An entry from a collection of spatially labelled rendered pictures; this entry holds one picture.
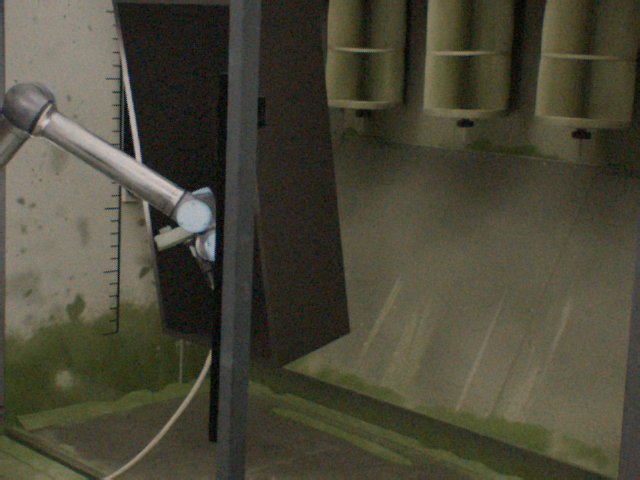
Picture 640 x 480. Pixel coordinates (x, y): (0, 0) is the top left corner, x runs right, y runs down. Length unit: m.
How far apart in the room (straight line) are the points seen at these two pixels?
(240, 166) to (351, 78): 2.43
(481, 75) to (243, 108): 2.11
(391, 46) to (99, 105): 1.22
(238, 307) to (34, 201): 2.03
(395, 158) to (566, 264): 1.10
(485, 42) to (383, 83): 0.59
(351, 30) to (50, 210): 1.41
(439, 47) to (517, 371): 1.25
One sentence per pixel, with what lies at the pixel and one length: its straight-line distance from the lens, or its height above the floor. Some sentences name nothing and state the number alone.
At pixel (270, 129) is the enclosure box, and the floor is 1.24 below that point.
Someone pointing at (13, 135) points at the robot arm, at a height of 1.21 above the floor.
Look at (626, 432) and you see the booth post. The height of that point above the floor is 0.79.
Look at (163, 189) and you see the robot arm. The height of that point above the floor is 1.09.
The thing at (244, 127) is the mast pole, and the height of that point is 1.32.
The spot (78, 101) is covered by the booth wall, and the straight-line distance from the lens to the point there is 4.65.
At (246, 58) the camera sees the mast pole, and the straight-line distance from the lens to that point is 2.60.
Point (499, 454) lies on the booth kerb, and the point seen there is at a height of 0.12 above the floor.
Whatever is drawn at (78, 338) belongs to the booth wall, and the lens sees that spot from 4.79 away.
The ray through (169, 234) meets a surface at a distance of 3.83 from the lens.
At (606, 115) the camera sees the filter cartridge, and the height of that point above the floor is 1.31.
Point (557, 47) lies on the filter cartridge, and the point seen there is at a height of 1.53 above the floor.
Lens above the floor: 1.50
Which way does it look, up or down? 9 degrees down
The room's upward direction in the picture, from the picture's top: 2 degrees clockwise
